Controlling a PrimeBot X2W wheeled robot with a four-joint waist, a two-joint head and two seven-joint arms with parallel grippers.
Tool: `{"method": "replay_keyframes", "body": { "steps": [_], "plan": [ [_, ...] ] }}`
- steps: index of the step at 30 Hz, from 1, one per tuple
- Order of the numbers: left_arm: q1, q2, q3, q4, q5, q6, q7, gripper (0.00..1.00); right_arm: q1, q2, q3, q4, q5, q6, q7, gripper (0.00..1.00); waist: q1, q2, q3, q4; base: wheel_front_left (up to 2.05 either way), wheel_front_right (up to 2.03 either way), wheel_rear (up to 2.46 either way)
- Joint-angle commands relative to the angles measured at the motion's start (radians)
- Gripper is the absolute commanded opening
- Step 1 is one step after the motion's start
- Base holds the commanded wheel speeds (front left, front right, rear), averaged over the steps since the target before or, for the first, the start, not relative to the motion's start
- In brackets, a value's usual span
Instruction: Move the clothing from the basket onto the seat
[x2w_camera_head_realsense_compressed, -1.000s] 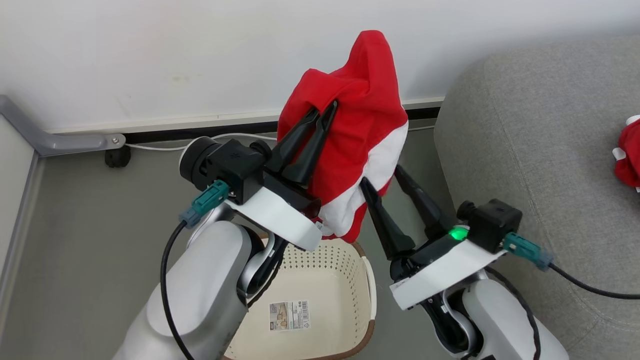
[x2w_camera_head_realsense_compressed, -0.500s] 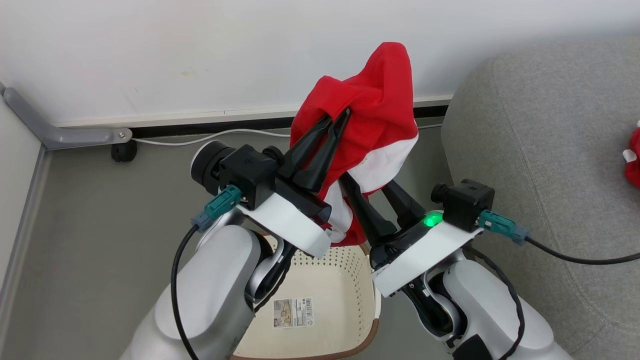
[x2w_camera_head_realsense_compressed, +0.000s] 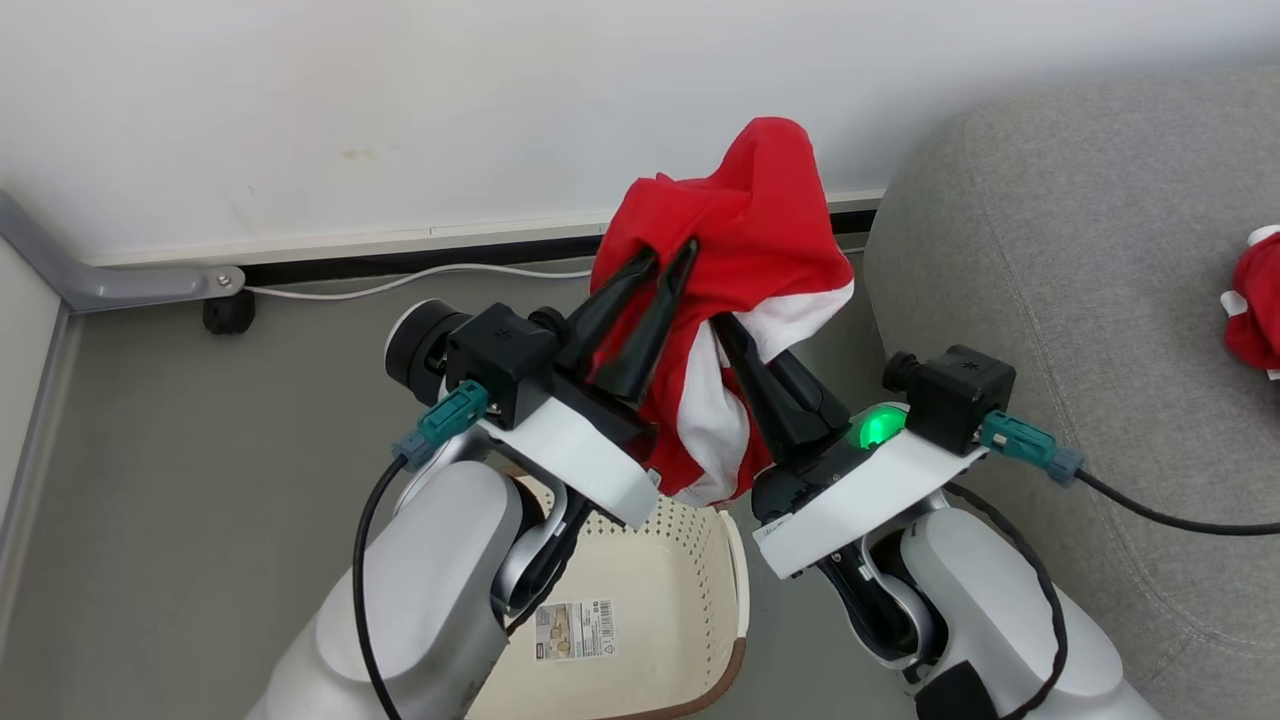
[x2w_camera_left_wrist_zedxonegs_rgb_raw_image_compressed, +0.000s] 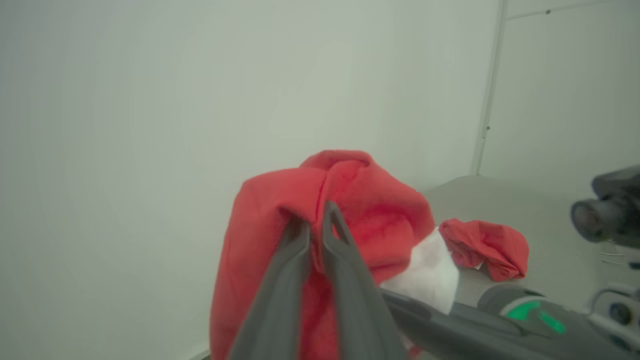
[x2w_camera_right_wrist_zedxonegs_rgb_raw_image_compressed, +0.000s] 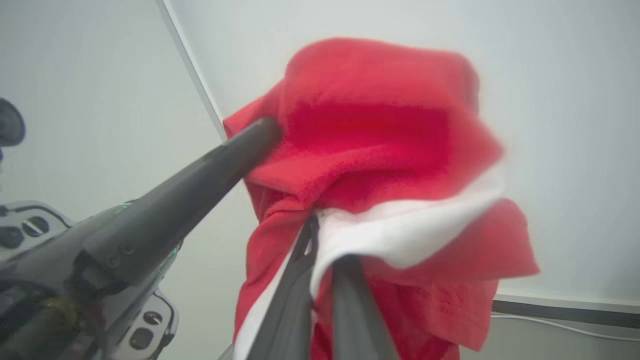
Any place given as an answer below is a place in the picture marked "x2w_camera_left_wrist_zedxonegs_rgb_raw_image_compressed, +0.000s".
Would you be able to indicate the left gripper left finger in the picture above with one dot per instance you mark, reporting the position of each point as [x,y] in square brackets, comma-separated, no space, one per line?
[277,300]

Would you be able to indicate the grey fabric sofa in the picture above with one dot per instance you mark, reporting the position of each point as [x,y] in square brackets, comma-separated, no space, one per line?
[540,215]

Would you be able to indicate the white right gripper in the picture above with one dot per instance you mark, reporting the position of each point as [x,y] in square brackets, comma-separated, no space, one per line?
[575,335]

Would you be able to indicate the plain red garment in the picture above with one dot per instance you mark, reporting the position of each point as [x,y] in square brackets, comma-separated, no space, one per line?
[490,245]

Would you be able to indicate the red garment with white trim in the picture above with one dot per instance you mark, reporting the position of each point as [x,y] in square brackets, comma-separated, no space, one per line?
[370,215]

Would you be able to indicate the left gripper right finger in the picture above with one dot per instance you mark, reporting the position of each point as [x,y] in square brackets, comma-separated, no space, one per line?
[355,300]

